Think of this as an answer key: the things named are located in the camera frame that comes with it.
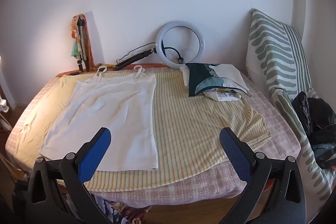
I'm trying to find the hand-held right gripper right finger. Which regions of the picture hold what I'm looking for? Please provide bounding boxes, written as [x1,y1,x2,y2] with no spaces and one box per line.
[219,127,307,224]

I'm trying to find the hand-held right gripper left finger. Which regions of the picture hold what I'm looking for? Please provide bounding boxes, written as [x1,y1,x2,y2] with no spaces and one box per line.
[26,127,112,224]

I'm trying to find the white tank top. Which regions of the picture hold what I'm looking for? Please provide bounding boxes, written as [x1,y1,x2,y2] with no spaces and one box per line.
[39,65,158,171]

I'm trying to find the crumpled white and dark clothes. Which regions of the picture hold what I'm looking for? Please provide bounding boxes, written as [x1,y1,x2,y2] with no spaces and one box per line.
[180,63,252,98]

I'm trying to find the pink checked bedspread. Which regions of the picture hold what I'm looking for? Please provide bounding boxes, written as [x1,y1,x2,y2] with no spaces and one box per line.
[5,67,301,214]

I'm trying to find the yellow striped blanket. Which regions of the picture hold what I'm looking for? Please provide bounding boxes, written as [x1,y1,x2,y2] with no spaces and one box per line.
[16,68,272,191]

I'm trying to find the white folded cloth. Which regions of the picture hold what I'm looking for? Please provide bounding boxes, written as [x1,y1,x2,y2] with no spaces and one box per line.
[203,90,243,102]

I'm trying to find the patterned fabric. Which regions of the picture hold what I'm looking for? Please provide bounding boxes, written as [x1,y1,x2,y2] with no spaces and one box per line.
[91,195,151,224]

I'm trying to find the blue garment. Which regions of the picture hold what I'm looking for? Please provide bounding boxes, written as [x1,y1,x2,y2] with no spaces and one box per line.
[312,144,336,161]

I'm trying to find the black clothing pile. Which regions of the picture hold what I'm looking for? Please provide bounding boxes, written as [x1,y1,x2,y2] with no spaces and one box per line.
[291,91,336,169]

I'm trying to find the black tripod stand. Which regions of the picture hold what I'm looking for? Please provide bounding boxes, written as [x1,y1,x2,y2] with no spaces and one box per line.
[114,48,158,72]

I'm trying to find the green striped pillow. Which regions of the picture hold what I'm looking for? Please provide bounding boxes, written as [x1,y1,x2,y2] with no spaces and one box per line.
[245,9,336,203]

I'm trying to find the colourful patterned scarf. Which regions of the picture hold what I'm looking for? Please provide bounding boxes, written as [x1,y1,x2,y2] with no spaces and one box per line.
[70,14,94,69]

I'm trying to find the folded silver tripod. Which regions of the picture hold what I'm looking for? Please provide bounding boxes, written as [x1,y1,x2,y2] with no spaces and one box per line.
[76,17,90,72]

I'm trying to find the thin black cable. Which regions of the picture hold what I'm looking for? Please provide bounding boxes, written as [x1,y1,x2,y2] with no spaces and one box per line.
[117,43,156,63]

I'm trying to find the thick black cable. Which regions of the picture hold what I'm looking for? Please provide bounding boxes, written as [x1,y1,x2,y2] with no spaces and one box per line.
[161,40,185,64]

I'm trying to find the white ring light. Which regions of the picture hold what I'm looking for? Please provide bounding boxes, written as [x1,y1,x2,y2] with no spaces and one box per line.
[156,20,206,69]

